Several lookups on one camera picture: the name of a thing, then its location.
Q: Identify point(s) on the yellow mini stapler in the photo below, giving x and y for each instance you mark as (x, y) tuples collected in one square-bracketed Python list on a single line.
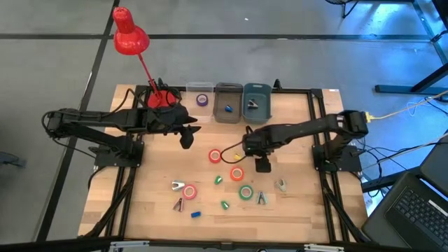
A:
[(238, 156)]

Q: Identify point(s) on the teal plastic bin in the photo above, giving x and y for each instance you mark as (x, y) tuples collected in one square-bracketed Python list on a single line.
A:
[(260, 117)]

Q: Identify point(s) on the clear plastic bin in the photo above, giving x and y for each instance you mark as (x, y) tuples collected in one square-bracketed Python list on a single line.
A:
[(206, 112)]

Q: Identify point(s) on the black floor stand foot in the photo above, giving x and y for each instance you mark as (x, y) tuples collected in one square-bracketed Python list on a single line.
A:
[(402, 89)]

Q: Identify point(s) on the purple tape roll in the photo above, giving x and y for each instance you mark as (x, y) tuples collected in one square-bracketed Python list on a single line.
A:
[(197, 100)]

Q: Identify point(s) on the grey plastic bin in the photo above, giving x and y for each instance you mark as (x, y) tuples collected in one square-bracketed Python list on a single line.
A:
[(222, 117)]

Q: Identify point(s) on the green mini stapler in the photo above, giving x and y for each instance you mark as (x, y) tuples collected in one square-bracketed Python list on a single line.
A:
[(224, 205), (218, 180)]

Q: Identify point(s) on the silver crossbar bracket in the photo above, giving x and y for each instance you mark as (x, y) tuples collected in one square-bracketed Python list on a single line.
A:
[(129, 244), (323, 248)]

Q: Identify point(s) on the green tape roll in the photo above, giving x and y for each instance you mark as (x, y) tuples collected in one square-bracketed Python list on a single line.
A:
[(240, 192)]

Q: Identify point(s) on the pink tape roll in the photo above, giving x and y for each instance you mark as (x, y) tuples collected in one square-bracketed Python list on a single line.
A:
[(183, 192)]

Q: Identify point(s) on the orange tape roll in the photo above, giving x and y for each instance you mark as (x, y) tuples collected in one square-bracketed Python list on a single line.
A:
[(231, 174)]

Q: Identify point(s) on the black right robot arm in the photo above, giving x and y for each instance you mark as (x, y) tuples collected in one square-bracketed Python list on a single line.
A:
[(308, 127)]

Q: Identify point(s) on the black staple remover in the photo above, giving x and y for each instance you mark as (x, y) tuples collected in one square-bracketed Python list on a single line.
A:
[(252, 104)]

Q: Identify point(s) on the grey chair base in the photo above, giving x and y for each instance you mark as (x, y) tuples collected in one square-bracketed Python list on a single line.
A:
[(8, 159)]

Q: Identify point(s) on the teal staple remover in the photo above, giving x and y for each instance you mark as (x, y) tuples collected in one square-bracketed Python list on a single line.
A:
[(261, 196)]

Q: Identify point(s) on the black desk leg frame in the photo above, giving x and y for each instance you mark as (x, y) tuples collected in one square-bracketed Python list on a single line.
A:
[(437, 38)]

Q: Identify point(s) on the black aluminium table frame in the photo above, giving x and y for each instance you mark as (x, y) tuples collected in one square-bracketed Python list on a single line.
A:
[(297, 90)]

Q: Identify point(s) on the black stand leg bar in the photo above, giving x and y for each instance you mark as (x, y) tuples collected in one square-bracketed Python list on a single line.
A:
[(385, 181)]

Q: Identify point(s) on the open black laptop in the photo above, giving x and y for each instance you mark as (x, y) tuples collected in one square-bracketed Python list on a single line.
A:
[(413, 213)]

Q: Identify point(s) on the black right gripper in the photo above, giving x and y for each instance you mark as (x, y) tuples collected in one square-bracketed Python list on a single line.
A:
[(260, 143)]

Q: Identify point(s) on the yellow power plug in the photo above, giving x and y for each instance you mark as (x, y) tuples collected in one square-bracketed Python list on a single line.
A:
[(367, 117)]

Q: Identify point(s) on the blue mini stapler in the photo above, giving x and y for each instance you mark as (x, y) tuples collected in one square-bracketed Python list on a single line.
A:
[(228, 108), (196, 214)]

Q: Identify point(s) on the silver staple remover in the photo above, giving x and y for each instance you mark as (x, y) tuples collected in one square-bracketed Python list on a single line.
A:
[(176, 185)]

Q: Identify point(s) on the black rig crossbar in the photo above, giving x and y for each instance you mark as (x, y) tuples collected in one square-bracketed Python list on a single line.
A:
[(224, 245)]

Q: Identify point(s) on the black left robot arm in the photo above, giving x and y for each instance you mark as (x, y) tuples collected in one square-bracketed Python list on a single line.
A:
[(87, 119)]

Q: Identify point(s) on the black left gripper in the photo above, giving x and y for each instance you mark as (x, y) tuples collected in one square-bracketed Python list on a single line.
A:
[(168, 120)]

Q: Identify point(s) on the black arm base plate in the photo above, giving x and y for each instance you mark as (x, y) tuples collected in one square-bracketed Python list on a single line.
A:
[(350, 162), (105, 159)]

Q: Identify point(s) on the red tape roll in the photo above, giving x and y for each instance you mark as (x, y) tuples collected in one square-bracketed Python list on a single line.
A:
[(210, 156)]

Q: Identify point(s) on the red desk lamp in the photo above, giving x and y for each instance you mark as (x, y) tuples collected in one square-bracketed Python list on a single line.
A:
[(130, 38)]

